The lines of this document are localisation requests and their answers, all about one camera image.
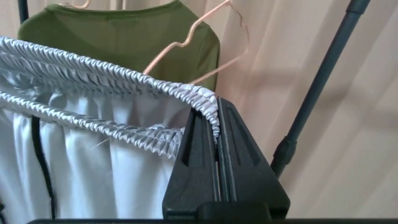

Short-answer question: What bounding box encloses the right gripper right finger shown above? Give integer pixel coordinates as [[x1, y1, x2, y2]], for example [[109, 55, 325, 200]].
[[216, 96, 291, 219]]

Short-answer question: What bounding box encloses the black clothes rack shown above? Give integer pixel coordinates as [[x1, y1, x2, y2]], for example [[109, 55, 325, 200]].
[[17, 0, 373, 179]]

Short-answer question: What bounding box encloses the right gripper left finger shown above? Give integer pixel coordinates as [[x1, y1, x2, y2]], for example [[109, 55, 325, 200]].
[[162, 107, 221, 219]]

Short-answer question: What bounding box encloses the green printed shirt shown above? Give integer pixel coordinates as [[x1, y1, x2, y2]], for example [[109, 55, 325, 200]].
[[17, 0, 221, 93]]

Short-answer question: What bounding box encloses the pale grey garment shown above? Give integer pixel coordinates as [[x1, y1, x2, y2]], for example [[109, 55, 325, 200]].
[[0, 35, 221, 220]]

